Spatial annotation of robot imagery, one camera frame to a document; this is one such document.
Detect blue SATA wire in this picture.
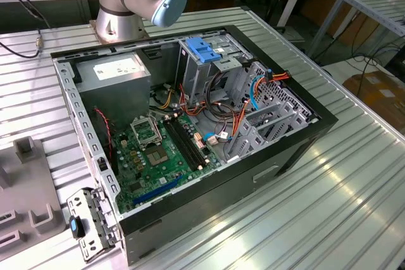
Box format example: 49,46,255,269
247,69,275,113

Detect orange power wire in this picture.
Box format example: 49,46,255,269
232,69,292,138

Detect perforated grey disk bay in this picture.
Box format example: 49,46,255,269
226,61,319,163

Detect black RAM slot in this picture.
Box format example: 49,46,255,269
172,116,207,167
167,117,204,169
176,114,210,164
163,118,201,172

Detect grey optical drive bay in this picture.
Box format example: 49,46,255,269
175,31,254,106

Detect green motherboard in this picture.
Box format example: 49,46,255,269
112,110,222,214

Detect blue plastic drive latch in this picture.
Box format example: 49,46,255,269
185,37,224,64

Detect black open PC case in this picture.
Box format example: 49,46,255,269
50,24,339,267

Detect blue expansion slot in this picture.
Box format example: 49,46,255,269
132,173,184,207

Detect grey power supply unit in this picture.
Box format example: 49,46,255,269
73,52,152,132

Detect black case fan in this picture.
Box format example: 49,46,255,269
93,108,120,176

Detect black and blue latch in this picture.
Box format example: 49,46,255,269
68,215,86,239

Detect large brown cardboard box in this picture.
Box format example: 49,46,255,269
343,72,405,128

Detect grey parts rack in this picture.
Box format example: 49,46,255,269
0,137,67,254

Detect metal slat side table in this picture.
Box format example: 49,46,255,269
308,0,405,59

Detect orange and black wire bundle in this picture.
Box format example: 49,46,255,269
177,83,244,125

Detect short blue wire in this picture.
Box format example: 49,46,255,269
202,130,234,147

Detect yellow and black wires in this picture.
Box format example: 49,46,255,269
151,88,177,109

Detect red and black fan wire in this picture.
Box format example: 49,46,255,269
93,107,114,160

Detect metal card retention bracket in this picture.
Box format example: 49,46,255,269
66,187,123,263

